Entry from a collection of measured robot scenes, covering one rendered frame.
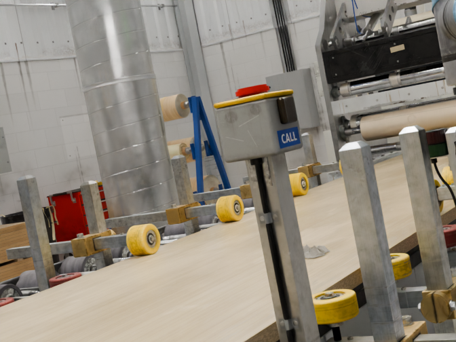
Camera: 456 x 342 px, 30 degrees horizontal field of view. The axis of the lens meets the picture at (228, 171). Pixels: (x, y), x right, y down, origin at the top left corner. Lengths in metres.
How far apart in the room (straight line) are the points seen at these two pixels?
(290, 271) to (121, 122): 4.48
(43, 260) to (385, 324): 1.17
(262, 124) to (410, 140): 0.53
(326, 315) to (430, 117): 2.88
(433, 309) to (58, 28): 9.72
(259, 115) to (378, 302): 0.40
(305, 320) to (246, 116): 0.24
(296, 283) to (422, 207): 0.51
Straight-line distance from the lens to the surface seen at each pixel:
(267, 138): 0.94
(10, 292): 2.64
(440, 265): 1.46
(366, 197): 1.21
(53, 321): 1.62
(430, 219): 1.45
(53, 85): 10.67
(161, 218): 2.76
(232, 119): 0.96
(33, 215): 2.20
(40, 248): 2.21
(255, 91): 0.97
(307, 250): 1.75
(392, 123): 4.18
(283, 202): 0.98
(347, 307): 1.30
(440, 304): 1.45
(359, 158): 1.20
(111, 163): 5.46
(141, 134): 5.42
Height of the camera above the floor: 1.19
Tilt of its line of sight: 3 degrees down
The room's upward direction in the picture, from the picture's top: 11 degrees counter-clockwise
